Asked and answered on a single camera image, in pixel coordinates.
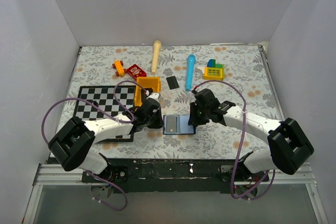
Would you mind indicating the black credit card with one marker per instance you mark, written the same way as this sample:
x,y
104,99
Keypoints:
x,y
172,82

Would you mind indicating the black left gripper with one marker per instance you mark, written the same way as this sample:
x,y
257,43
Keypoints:
x,y
159,124

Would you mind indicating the red owl toy block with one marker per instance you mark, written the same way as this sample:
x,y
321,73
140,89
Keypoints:
x,y
135,71

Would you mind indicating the cream toy microphone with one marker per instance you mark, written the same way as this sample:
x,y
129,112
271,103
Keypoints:
x,y
155,58

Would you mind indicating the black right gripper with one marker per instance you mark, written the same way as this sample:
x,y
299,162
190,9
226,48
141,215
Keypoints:
x,y
193,120

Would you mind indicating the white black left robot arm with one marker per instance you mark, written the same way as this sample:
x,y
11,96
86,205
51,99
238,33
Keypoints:
x,y
71,146

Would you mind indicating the blue leather card holder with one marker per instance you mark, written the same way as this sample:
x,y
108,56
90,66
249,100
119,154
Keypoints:
x,y
183,128

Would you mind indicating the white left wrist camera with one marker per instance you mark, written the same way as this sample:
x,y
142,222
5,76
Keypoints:
x,y
155,96

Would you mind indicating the yellow green toy brick house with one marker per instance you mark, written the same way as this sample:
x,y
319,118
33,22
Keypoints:
x,y
213,71

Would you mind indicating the black silver chessboard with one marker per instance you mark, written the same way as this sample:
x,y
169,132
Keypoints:
x,y
105,99

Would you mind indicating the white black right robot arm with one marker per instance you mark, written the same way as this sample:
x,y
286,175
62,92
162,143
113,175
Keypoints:
x,y
288,146

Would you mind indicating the yellow toy brick car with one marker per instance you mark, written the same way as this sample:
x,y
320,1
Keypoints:
x,y
119,69

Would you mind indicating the yellow plastic bin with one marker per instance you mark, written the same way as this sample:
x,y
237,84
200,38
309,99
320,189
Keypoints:
x,y
151,84

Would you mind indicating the blue toy microphone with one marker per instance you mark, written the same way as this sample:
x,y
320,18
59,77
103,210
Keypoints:
x,y
191,60

